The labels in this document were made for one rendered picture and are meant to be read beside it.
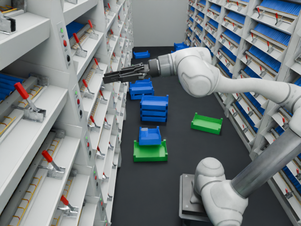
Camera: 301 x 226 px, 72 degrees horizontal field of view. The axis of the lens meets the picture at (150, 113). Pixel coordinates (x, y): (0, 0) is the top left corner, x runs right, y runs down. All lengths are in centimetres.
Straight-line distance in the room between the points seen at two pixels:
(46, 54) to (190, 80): 42
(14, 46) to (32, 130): 17
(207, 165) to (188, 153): 79
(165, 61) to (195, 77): 21
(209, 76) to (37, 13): 50
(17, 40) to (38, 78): 21
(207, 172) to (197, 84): 66
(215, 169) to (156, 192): 63
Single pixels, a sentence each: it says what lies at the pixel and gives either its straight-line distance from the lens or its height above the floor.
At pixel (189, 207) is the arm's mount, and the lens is 138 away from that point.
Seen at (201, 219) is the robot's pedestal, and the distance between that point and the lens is 140.
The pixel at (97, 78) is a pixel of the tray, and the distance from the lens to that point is 115.
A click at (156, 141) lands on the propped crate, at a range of 191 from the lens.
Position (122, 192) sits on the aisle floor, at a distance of 173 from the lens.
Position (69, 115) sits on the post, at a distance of 71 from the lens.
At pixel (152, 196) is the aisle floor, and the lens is 169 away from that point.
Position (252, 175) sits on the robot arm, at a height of 63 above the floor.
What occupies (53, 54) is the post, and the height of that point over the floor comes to 122.
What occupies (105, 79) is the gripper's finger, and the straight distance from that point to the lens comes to 90.
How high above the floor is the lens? 139
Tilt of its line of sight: 34 degrees down
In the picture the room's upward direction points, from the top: straight up
